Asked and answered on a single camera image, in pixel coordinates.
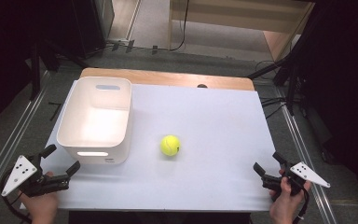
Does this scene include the black hanging cable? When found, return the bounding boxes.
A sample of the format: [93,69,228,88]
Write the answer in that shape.
[167,0,190,52]

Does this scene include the metal floor rail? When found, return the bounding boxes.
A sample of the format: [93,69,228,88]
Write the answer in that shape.
[274,87,338,224]
[0,69,51,206]

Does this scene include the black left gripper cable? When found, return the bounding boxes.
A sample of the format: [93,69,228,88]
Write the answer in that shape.
[0,169,34,224]

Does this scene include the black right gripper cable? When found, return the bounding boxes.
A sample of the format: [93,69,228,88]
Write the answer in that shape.
[292,189,310,224]

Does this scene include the yellow tennis ball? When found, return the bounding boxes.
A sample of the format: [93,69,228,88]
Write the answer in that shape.
[159,134,182,157]

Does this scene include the beige wooden partition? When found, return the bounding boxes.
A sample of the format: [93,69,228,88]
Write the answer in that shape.
[167,0,316,62]

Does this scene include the white plastic storage bin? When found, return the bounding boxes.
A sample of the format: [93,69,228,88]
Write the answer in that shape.
[56,76,133,165]

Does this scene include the person's left hand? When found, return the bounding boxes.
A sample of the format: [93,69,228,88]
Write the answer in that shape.
[19,171,60,224]

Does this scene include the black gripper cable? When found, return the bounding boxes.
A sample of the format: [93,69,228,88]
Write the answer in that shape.
[0,169,34,224]
[292,189,310,224]

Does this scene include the person's right hand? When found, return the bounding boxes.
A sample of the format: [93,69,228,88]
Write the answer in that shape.
[268,168,312,224]

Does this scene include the black metal stand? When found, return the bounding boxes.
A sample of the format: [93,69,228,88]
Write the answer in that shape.
[27,38,90,101]
[246,18,321,116]

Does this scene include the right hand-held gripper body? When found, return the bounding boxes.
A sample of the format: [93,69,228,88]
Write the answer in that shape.
[261,161,331,197]

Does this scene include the dark cabinet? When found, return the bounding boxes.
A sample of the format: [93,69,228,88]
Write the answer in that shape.
[43,0,116,60]

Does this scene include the white table mat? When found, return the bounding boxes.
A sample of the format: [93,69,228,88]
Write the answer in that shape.
[20,79,282,213]

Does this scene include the black floor cables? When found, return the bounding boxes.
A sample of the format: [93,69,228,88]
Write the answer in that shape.
[255,59,296,119]

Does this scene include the wooden table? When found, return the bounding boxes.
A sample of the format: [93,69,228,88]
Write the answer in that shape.
[79,67,256,92]

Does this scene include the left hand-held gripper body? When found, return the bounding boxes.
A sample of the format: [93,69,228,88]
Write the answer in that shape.
[1,153,71,198]

